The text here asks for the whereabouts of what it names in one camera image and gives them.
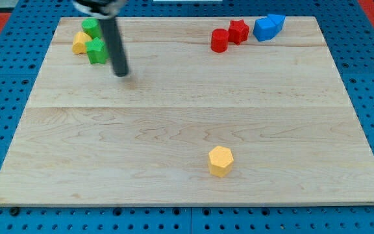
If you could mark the blue pentagon block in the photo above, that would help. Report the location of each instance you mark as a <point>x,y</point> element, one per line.
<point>278,20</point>

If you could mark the yellow hexagon block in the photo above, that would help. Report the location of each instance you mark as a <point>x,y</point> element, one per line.
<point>220,161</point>

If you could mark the light wooden board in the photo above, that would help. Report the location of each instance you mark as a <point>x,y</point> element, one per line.
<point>90,139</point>

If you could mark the red star block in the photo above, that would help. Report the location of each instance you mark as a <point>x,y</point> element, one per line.
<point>238,31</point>

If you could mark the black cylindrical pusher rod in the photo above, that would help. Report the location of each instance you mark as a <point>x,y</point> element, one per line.
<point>113,41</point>

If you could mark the green star block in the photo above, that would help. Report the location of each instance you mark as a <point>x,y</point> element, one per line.
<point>96,51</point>

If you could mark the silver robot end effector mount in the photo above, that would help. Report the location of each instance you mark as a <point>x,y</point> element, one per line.
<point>100,9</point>

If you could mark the green cylinder block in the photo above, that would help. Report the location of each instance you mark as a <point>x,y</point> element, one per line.
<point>91,27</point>

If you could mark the yellow rounded block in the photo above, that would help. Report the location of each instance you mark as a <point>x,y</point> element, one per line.
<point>79,42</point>

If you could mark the red cylinder block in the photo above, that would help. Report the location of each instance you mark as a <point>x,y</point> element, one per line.
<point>219,40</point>

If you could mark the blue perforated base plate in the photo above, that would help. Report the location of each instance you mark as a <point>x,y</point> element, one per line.
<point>26,29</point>

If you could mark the blue cube block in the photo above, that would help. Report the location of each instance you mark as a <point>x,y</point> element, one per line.
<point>264,29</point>

